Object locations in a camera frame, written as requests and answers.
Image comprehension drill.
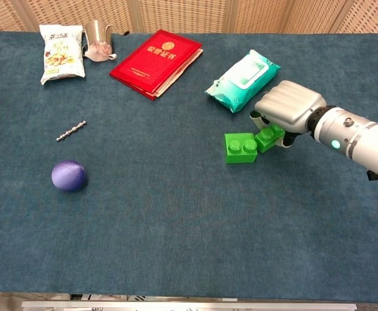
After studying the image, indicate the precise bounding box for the metal bead chain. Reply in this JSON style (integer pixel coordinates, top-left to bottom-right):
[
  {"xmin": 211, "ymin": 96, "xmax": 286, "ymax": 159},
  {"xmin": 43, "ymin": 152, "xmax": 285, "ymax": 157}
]
[{"xmin": 56, "ymin": 120, "xmax": 87, "ymax": 143}]

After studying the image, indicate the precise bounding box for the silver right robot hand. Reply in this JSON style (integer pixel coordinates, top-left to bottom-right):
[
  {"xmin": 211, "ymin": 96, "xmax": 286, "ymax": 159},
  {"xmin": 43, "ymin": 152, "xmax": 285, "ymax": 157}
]
[{"xmin": 249, "ymin": 80, "xmax": 328, "ymax": 148}]

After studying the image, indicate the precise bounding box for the stainless steel cup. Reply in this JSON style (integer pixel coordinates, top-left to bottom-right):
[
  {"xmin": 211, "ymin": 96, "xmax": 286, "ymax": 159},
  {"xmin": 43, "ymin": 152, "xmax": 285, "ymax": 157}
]
[{"xmin": 82, "ymin": 19, "xmax": 116, "ymax": 56}]

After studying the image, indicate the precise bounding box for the woven rattan folding screen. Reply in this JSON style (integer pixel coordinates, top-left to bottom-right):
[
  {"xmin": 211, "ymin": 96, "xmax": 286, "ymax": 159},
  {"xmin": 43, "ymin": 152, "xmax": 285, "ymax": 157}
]
[{"xmin": 0, "ymin": 0, "xmax": 378, "ymax": 34}]

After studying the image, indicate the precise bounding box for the green toy brick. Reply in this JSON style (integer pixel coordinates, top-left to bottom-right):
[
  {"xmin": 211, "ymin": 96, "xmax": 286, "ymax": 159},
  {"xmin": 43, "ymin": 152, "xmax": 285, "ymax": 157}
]
[
  {"xmin": 254, "ymin": 124, "xmax": 286, "ymax": 154},
  {"xmin": 224, "ymin": 132, "xmax": 258, "ymax": 165}
]

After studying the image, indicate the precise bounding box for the aluminium profile rail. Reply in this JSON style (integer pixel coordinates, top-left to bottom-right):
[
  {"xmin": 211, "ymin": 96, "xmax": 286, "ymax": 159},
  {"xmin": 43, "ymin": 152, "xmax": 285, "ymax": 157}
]
[{"xmin": 21, "ymin": 300, "xmax": 358, "ymax": 311}]

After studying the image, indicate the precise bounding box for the blue purple ball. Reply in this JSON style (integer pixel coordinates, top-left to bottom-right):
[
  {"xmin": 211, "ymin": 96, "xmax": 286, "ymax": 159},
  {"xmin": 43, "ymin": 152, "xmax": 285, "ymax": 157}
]
[{"xmin": 50, "ymin": 159, "xmax": 87, "ymax": 192}]

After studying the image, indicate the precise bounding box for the red certificate book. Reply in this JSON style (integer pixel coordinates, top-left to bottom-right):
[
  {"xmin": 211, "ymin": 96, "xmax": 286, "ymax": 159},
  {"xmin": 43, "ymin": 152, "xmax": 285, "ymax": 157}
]
[{"xmin": 109, "ymin": 29, "xmax": 205, "ymax": 101}]

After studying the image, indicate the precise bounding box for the blue felt table cloth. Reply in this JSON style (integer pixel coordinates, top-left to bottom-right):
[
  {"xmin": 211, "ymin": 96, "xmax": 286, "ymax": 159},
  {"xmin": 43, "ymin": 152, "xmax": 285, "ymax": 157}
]
[{"xmin": 0, "ymin": 30, "xmax": 378, "ymax": 304}]

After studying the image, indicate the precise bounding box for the teal wet wipes pack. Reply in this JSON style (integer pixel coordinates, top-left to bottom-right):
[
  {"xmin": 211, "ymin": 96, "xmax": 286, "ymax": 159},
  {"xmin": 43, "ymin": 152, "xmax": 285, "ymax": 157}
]
[{"xmin": 204, "ymin": 49, "xmax": 282, "ymax": 113}]

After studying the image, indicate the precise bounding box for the crumpled pink plastic bag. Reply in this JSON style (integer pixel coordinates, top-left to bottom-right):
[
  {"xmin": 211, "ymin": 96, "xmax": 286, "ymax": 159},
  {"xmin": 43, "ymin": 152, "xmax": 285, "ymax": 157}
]
[{"xmin": 83, "ymin": 40, "xmax": 118, "ymax": 62}]

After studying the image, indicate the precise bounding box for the white snack bag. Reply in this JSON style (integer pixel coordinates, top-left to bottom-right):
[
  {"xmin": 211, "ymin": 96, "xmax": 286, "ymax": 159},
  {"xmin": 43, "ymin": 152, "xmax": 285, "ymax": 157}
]
[{"xmin": 39, "ymin": 24, "xmax": 86, "ymax": 86}]

